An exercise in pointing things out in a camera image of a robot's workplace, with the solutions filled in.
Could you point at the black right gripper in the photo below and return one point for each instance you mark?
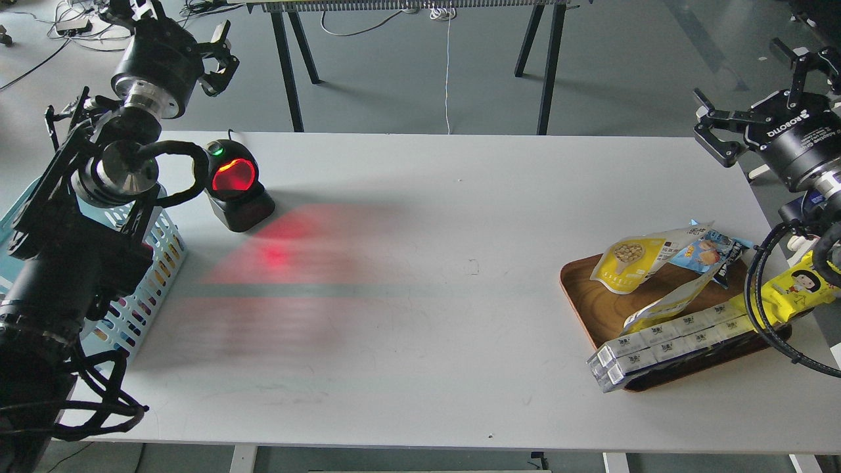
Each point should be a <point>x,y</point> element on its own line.
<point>798,141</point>

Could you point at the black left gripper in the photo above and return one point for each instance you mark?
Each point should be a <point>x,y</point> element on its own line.
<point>161,53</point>

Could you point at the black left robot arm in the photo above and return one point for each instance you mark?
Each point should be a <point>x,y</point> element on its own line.
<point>81,233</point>

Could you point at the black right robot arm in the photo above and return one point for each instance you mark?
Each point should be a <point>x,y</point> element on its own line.
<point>725,136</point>

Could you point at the blue snack packet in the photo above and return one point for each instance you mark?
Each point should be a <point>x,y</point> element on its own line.
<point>713,251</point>

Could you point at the yellow cartoon snack bag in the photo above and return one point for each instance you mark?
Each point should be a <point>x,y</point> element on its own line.
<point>795,291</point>

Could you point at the black barcode scanner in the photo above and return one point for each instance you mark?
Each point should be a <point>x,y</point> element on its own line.
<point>237,197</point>

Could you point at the brown wooden tray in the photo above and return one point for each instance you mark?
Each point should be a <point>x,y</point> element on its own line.
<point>603,314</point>

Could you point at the clear box pack of cartons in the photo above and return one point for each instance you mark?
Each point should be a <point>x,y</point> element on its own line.
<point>667,351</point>

